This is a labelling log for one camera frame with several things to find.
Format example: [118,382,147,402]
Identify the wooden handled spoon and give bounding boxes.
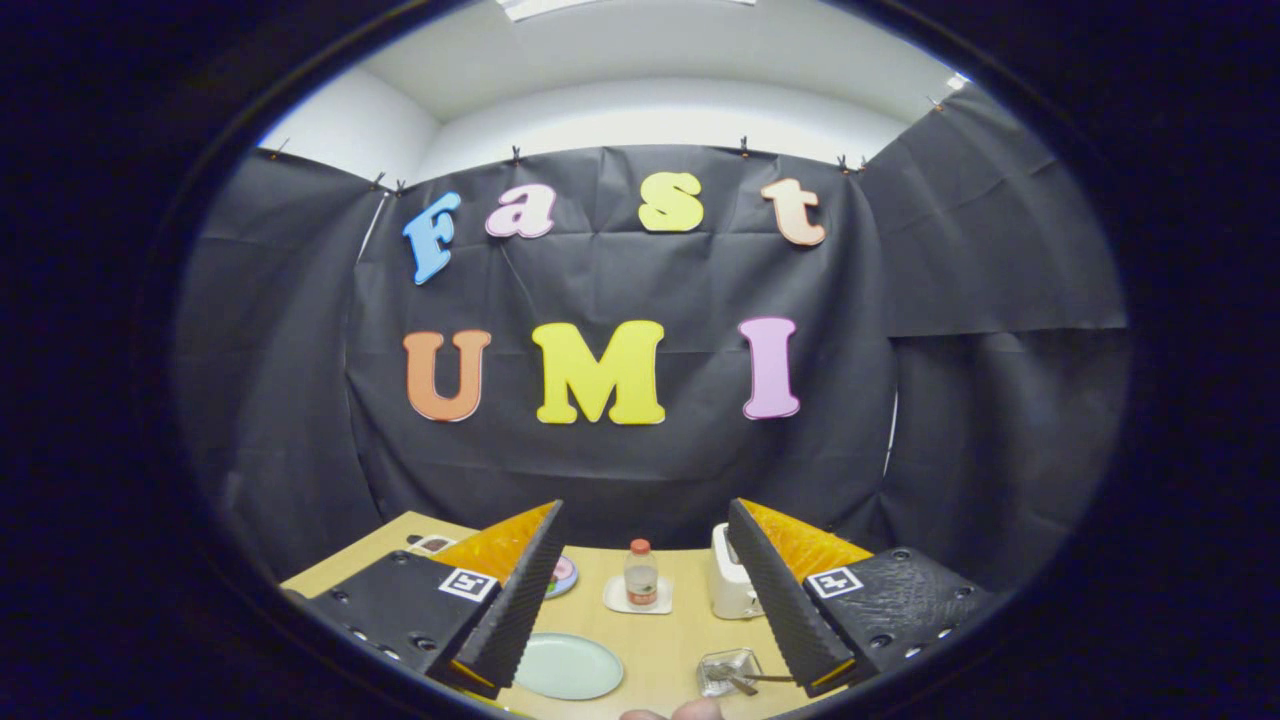
[704,663,797,686]

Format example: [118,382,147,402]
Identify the pale green plate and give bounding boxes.
[514,632,625,701]

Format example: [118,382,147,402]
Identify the white toaster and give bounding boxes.
[709,522,766,621]

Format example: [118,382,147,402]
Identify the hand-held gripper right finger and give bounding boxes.
[726,497,1001,699]

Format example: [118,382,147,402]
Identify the white square coaster tray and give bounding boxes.
[603,575,674,615]

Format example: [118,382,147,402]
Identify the clear water bottle red cap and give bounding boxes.
[624,539,659,608]

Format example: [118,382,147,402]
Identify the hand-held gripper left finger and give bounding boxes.
[298,499,568,701]

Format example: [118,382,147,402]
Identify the clear plastic drain tray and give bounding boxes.
[696,648,767,698]

